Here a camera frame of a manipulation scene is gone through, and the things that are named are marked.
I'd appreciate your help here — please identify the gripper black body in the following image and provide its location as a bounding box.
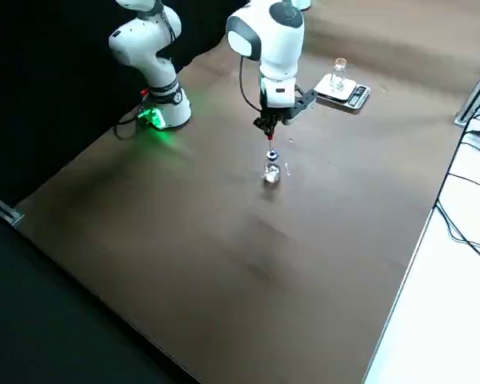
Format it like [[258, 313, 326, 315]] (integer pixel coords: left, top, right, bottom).
[[258, 104, 294, 122]]

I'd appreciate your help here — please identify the clear glass bottle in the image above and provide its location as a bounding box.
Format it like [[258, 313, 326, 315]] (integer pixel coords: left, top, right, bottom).
[[330, 58, 348, 92]]

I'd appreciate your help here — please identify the clear dropper bottle blue cap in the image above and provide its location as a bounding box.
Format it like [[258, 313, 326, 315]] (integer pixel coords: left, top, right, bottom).
[[262, 148, 283, 185]]

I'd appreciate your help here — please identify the silver electronic balance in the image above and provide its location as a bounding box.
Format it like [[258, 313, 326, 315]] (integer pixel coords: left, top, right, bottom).
[[311, 73, 372, 110]]

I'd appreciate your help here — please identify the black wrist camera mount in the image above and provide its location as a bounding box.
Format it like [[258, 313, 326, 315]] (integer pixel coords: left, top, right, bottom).
[[282, 86, 318, 127]]

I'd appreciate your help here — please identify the black arm foot cable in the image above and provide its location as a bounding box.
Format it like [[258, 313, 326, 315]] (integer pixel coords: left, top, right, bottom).
[[114, 110, 147, 141]]

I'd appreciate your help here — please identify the long black cable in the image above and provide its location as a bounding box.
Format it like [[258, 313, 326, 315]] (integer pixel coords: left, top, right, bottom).
[[447, 171, 480, 193], [435, 102, 480, 267]]

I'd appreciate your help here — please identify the aluminium frame post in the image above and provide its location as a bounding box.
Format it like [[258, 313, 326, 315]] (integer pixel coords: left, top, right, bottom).
[[454, 55, 480, 127]]

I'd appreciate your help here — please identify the aluminium corner rail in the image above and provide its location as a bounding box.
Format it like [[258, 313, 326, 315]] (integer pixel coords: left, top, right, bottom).
[[0, 190, 25, 227]]

